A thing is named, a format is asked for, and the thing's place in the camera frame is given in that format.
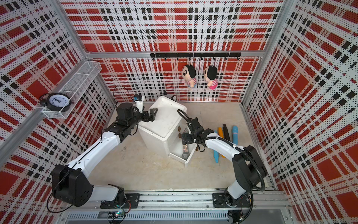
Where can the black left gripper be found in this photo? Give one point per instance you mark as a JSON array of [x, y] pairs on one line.
[[152, 115]]

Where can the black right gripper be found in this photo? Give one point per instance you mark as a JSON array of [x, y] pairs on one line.
[[188, 141]]

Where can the silver glitter microphone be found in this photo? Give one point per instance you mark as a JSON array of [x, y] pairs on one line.
[[185, 152]]

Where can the white three-drawer cabinet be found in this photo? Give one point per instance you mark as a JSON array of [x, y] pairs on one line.
[[160, 134]]

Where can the white bottom drawer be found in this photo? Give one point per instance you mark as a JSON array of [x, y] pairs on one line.
[[176, 151]]

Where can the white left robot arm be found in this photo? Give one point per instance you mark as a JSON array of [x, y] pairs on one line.
[[70, 182]]

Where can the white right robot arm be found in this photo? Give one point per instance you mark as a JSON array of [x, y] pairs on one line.
[[249, 168]]

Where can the grey plush toy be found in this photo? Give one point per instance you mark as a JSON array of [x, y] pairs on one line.
[[170, 96]]

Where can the boy doll striped shirt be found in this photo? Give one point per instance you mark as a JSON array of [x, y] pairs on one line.
[[189, 75]]

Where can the boy doll pink shirt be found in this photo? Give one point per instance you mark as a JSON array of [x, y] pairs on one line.
[[210, 76]]

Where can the black clock in basket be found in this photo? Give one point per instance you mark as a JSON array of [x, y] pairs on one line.
[[55, 102]]

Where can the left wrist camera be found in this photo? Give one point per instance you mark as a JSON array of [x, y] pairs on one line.
[[139, 99]]

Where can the black hook rail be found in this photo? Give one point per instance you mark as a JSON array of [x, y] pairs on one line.
[[196, 55]]

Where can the white wire basket shelf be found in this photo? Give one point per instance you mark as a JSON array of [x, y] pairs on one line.
[[76, 87]]

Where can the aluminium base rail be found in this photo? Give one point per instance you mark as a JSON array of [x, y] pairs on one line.
[[185, 206]]

